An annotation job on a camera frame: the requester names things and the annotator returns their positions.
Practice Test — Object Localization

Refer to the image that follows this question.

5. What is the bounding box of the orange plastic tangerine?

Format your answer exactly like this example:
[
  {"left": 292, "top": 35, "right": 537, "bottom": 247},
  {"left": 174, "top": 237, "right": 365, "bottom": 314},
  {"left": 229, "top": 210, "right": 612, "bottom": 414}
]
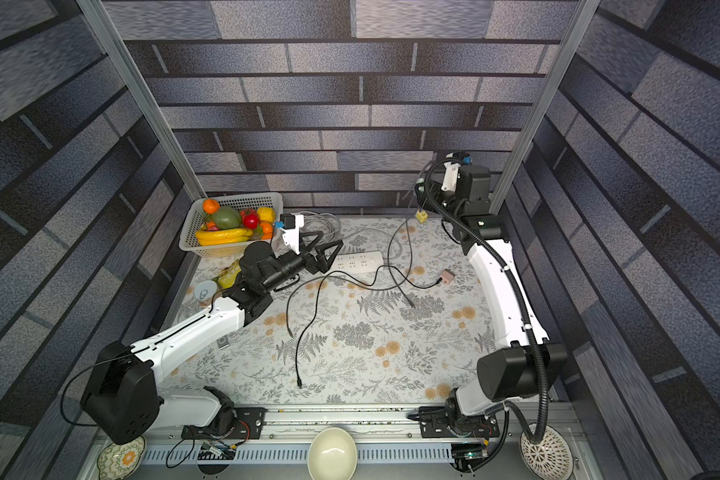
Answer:
[{"left": 202, "top": 198, "right": 220, "bottom": 215}]

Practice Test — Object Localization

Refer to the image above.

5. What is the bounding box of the cream ceramic bowl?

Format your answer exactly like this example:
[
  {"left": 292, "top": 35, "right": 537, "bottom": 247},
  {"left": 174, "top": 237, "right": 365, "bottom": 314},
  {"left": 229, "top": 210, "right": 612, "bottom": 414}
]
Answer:
[{"left": 307, "top": 427, "right": 358, "bottom": 480}]

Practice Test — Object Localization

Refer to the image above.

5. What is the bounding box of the white woven plate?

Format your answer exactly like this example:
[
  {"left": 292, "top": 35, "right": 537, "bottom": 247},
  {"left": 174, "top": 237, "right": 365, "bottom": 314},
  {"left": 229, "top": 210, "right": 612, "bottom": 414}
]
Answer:
[{"left": 519, "top": 423, "right": 574, "bottom": 480}]

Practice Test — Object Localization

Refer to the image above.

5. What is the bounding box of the pull-tab food can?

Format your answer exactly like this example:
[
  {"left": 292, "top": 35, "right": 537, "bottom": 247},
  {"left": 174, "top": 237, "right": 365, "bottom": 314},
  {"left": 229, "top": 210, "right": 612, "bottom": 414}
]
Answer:
[{"left": 193, "top": 280, "right": 219, "bottom": 307}]

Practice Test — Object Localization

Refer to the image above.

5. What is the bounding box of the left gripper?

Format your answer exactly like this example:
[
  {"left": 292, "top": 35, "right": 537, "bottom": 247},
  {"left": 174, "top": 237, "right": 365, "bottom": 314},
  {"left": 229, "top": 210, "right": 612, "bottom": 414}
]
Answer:
[{"left": 260, "top": 229, "right": 341, "bottom": 296}]

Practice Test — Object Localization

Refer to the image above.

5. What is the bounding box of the coiled grey cable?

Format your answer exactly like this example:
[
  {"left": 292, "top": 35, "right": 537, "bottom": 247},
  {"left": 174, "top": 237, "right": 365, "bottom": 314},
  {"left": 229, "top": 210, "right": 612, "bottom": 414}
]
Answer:
[{"left": 298, "top": 209, "right": 343, "bottom": 247}]

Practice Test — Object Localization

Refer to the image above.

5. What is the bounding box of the green plastic mango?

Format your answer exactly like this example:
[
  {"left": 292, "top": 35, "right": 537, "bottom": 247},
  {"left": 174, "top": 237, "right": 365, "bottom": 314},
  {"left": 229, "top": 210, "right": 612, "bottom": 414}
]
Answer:
[{"left": 211, "top": 206, "right": 241, "bottom": 230}]

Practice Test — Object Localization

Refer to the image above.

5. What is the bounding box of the yellow plastic banana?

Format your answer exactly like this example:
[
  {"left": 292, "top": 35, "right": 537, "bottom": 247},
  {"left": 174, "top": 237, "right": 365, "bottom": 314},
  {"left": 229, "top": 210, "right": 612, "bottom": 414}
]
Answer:
[{"left": 195, "top": 228, "right": 253, "bottom": 246}]

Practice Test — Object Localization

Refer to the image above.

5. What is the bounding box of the floral green dish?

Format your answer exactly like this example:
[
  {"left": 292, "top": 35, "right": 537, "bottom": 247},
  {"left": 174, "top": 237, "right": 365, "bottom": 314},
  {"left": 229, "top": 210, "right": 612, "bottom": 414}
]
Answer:
[{"left": 96, "top": 436, "right": 147, "bottom": 480}]

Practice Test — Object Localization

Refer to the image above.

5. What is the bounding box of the yellow corn chips bag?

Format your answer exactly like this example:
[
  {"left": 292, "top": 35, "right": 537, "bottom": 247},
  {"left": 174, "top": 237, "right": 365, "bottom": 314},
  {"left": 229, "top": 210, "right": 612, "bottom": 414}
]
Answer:
[{"left": 214, "top": 260, "right": 241, "bottom": 290}]

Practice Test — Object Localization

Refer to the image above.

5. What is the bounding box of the pink charger plug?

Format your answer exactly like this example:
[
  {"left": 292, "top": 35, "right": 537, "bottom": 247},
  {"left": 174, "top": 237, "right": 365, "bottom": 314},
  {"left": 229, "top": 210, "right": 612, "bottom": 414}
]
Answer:
[{"left": 440, "top": 270, "right": 455, "bottom": 285}]

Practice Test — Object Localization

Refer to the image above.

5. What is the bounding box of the black charging cable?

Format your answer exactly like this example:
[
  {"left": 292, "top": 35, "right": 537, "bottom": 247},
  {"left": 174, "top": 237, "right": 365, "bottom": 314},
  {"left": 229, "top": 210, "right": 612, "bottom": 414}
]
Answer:
[{"left": 284, "top": 217, "right": 443, "bottom": 390}]

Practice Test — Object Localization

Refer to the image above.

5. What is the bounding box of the yellow plastic corn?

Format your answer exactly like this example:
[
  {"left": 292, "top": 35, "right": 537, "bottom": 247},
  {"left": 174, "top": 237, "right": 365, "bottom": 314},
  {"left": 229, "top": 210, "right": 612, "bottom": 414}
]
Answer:
[{"left": 256, "top": 207, "right": 276, "bottom": 224}]

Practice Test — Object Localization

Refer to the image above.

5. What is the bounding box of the white power strip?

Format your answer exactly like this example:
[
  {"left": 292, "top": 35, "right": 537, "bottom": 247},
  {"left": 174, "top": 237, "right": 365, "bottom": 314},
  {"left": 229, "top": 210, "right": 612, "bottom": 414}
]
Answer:
[{"left": 332, "top": 251, "right": 384, "bottom": 274}]

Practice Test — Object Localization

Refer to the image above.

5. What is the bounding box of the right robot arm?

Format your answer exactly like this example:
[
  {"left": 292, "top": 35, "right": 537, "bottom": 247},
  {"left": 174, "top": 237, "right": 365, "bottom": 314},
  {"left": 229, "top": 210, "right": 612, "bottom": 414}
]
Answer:
[{"left": 408, "top": 152, "right": 568, "bottom": 445}]

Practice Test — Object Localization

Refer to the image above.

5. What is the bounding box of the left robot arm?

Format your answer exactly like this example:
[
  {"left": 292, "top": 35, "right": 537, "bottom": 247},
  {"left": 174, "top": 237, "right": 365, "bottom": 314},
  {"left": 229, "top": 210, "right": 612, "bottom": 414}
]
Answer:
[{"left": 80, "top": 240, "right": 343, "bottom": 445}]

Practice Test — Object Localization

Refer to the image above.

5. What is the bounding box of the white plastic fruit basket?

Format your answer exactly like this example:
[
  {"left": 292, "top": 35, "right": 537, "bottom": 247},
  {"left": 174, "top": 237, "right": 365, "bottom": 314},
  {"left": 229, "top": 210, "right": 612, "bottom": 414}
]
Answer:
[{"left": 179, "top": 192, "right": 283, "bottom": 258}]

